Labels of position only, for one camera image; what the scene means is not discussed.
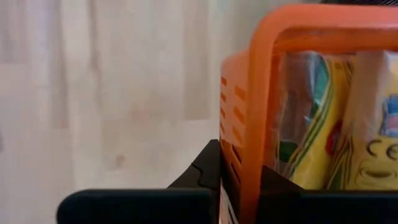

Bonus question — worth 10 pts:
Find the orange plastic basket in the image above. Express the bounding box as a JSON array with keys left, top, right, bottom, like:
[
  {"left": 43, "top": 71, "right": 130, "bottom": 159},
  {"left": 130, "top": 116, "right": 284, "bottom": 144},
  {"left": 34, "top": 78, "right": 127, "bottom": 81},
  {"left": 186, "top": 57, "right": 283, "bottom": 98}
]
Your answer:
[{"left": 219, "top": 3, "right": 398, "bottom": 224}]

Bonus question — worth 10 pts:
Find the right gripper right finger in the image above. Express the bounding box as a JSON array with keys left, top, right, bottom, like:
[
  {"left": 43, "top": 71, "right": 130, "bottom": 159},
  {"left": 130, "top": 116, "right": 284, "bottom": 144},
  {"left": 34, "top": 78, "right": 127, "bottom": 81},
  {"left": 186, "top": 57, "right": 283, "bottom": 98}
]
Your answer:
[{"left": 257, "top": 166, "right": 398, "bottom": 224}]

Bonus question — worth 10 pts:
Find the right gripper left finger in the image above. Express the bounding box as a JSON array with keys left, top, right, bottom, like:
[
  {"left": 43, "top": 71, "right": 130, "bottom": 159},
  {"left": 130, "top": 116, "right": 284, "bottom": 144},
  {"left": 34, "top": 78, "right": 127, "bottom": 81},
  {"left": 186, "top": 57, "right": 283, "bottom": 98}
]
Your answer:
[{"left": 57, "top": 139, "right": 222, "bottom": 224}]

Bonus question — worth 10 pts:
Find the yellow crayon pack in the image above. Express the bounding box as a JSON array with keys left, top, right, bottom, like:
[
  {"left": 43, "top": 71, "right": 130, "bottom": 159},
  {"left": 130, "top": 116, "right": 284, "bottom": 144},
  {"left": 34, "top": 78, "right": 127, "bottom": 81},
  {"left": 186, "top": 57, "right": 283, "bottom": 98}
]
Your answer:
[
  {"left": 273, "top": 51, "right": 355, "bottom": 190},
  {"left": 326, "top": 51, "right": 398, "bottom": 190}
]

